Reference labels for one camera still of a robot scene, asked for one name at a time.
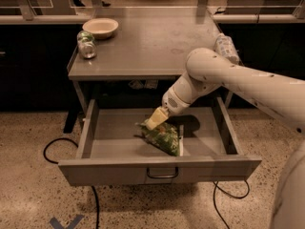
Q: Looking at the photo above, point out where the black cable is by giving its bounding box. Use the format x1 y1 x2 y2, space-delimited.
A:
43 137 101 229
212 179 251 229

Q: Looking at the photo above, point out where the green soda can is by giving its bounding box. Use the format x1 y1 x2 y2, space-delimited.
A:
77 31 96 59

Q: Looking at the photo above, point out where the black cable right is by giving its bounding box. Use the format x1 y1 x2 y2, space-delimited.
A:
212 179 251 229

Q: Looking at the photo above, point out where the black cable left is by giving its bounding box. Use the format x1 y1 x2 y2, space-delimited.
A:
43 137 101 229

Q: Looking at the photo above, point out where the grey metal table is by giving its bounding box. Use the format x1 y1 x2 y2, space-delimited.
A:
69 6 222 111

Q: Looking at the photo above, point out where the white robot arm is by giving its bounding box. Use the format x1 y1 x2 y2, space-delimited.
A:
146 48 305 229

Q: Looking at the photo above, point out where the clear plastic water bottle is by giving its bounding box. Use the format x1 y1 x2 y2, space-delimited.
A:
213 33 240 65

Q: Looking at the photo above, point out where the grey open drawer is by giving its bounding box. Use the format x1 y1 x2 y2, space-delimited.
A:
59 98 261 186

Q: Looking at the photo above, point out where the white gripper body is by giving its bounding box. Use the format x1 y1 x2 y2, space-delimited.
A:
162 86 192 115

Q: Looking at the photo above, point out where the green jalapeno chip bag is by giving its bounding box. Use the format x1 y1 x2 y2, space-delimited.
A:
136 122 180 156

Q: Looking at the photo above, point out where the beige ceramic bowl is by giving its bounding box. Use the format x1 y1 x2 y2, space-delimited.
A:
83 18 118 39

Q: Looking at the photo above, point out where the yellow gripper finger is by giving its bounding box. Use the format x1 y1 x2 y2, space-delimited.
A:
146 107 169 130

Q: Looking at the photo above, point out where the metal drawer handle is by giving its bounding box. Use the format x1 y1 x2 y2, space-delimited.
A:
146 167 179 179

